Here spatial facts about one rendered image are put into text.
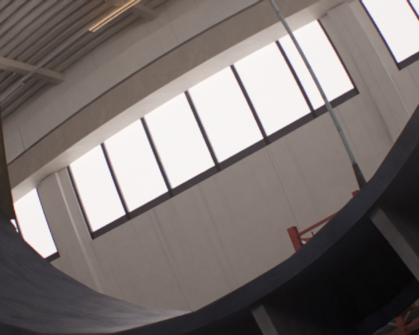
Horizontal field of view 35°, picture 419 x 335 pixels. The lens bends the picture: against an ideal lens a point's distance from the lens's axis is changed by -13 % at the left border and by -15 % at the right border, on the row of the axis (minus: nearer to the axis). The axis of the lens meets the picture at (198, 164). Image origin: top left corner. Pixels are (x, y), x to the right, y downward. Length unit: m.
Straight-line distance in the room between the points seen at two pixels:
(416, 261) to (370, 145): 11.14
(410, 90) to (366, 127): 1.18
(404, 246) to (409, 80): 11.17
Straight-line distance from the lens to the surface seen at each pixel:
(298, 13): 12.31
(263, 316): 1.08
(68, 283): 2.03
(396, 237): 1.01
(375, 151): 12.09
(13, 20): 12.59
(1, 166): 2.27
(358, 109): 12.26
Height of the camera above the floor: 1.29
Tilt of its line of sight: 16 degrees up
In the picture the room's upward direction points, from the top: 22 degrees counter-clockwise
